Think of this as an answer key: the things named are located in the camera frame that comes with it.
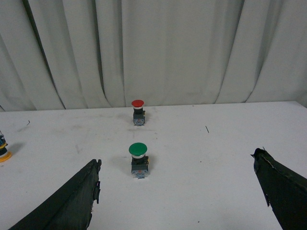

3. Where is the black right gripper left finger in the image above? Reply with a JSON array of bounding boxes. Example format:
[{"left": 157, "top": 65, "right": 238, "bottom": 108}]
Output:
[{"left": 10, "top": 159, "right": 102, "bottom": 230}]

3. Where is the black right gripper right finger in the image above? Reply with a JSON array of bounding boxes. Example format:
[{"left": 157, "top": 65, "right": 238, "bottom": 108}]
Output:
[{"left": 251, "top": 148, "right": 307, "bottom": 230}]

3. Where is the yellow push button switch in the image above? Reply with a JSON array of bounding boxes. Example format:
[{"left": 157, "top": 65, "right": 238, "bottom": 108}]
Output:
[{"left": 0, "top": 132, "right": 12, "bottom": 162}]

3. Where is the white curtain backdrop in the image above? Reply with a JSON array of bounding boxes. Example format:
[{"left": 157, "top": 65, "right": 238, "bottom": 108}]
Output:
[{"left": 0, "top": 0, "right": 307, "bottom": 112}]

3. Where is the green push button switch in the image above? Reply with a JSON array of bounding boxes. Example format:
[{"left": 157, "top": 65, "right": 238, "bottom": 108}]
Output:
[{"left": 129, "top": 142, "right": 149, "bottom": 179}]

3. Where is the red push button switch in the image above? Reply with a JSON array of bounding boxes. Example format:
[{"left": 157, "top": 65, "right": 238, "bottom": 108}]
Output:
[{"left": 131, "top": 99, "right": 145, "bottom": 126}]

